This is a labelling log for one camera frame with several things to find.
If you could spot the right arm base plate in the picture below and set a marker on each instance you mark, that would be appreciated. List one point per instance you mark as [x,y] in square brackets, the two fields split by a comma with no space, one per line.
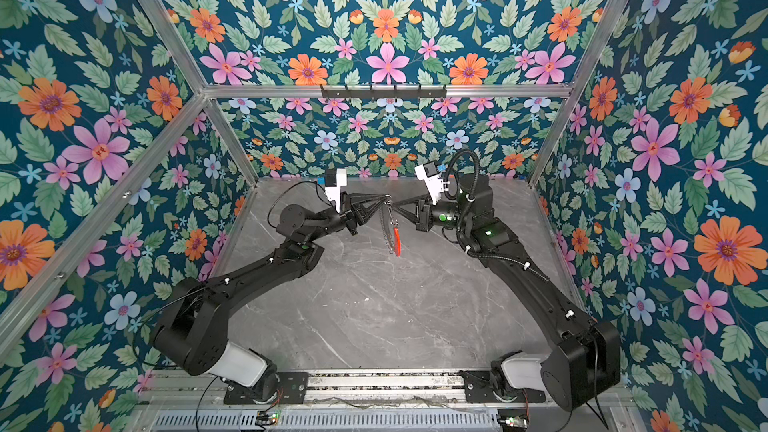
[487,386]

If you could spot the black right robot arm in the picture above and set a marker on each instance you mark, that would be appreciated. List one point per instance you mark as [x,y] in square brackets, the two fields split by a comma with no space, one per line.
[583,356]

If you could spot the metal keyring holder red handle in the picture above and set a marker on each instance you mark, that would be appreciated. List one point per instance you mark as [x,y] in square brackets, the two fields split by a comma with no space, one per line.
[390,227]

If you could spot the white vented cable duct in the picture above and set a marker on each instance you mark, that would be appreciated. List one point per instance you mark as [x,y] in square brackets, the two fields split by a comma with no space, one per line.
[329,420]

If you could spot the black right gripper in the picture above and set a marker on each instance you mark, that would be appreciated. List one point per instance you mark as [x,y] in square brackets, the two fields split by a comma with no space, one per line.
[424,219]

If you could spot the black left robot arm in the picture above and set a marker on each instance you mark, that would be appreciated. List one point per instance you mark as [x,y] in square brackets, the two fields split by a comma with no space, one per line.
[192,330]

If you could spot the black hook rail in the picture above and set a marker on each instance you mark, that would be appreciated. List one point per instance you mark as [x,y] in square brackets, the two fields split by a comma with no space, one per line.
[371,92]

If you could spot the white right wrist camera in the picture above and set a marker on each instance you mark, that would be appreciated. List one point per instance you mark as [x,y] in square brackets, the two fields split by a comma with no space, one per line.
[433,179]

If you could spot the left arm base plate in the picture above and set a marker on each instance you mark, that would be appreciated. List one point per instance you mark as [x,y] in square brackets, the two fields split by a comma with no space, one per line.
[280,388]

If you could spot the aluminium mounting rail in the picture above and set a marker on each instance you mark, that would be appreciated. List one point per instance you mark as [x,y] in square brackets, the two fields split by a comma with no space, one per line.
[353,387]

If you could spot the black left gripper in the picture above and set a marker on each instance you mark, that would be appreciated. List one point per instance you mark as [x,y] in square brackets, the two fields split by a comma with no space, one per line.
[351,214]

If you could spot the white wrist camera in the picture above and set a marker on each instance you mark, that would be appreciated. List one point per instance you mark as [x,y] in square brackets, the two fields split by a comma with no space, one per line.
[334,180]
[433,179]

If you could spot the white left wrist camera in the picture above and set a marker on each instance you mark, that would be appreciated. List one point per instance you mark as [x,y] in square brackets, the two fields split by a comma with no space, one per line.
[334,180]

